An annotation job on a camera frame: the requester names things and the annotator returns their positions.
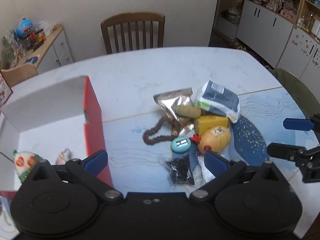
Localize yellow cardboard box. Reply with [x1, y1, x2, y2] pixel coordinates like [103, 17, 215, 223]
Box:
[194, 115, 229, 136]

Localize white blue tissue pack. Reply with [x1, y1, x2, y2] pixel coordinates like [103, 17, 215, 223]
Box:
[194, 80, 240, 124]

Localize white granules plastic bag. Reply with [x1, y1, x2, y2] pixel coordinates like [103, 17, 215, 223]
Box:
[197, 154, 215, 183]

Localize black beads plastic bag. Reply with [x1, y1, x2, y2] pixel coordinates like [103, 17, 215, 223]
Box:
[161, 155, 195, 185]

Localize teal egg-shaped gadget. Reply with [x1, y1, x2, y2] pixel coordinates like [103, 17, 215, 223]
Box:
[171, 137, 191, 153]

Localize red white cardboard box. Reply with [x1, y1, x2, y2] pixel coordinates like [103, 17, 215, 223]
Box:
[1, 76, 106, 199]

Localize white orange mask toy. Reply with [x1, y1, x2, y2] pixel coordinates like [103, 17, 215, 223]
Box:
[13, 150, 42, 184]

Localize crumpled gold foil bag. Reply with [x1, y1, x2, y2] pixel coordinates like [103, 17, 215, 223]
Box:
[153, 88, 194, 136]

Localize white tall storage cabinet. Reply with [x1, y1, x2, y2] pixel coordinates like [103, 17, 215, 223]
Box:
[235, 0, 320, 81]

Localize red white snack bag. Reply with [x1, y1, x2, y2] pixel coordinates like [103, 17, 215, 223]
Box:
[0, 71, 13, 107]

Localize wicker chair back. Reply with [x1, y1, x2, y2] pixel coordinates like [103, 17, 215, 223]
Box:
[1, 63, 38, 87]

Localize white sideboard cabinet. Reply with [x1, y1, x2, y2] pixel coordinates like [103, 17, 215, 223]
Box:
[17, 24, 73, 74]

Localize blue globe toy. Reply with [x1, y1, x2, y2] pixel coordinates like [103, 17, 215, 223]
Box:
[16, 18, 33, 37]

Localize brown wooden chair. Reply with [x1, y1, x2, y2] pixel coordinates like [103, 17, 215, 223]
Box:
[100, 11, 165, 55]

